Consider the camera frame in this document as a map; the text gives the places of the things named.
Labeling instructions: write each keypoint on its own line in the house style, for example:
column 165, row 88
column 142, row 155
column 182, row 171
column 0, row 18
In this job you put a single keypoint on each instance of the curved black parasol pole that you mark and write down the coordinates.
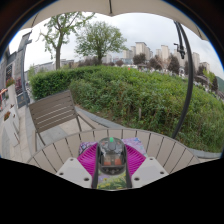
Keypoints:
column 190, row 83

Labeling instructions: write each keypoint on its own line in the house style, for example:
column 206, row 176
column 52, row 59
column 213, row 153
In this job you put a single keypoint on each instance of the dark sign pillar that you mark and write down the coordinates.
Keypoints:
column 23, row 66

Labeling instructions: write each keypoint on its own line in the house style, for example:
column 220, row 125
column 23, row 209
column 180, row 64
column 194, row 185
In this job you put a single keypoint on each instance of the thin-crowned tree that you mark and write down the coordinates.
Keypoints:
column 59, row 50

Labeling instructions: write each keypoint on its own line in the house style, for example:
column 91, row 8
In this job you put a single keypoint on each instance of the group of tall buildings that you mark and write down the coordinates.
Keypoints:
column 163, row 53

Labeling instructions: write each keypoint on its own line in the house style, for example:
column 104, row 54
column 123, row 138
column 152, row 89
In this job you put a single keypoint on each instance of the transparent computer mouse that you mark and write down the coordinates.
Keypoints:
column 112, row 156

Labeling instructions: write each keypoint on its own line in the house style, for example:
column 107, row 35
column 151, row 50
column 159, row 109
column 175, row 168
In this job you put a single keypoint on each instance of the slatted brown patio chair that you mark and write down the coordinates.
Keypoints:
column 53, row 111

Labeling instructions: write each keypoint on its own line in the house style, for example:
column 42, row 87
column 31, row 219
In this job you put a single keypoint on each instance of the white flower planter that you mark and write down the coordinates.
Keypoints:
column 9, row 125

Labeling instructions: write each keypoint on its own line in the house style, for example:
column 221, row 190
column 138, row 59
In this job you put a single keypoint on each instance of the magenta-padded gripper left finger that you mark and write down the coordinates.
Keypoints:
column 75, row 171

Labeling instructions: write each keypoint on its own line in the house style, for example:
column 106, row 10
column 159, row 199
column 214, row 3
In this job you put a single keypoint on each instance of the beige parasol canopy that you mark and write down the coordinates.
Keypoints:
column 110, row 5

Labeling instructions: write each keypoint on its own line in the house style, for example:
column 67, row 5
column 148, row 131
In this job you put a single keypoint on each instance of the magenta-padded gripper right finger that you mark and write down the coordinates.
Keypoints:
column 150, row 171

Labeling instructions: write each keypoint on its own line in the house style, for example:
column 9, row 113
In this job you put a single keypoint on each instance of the dense round-crowned tree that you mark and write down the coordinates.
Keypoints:
column 99, row 38

